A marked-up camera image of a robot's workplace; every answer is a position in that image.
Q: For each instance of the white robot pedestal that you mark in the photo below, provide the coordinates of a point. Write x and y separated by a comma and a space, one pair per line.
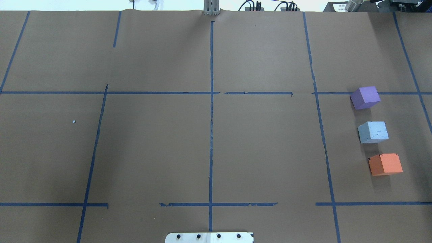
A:
210, 237

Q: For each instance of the aluminium frame post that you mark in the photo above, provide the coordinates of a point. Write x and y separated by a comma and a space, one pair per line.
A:
211, 7

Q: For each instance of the metal cup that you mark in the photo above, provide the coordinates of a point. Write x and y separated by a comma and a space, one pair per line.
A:
353, 5

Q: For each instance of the purple foam block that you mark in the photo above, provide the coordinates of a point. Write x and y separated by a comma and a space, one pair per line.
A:
365, 97

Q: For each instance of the light blue foam block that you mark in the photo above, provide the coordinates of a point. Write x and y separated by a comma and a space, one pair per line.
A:
372, 132

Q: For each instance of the orange foam block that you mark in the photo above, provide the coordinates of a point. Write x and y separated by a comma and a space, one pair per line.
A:
385, 164

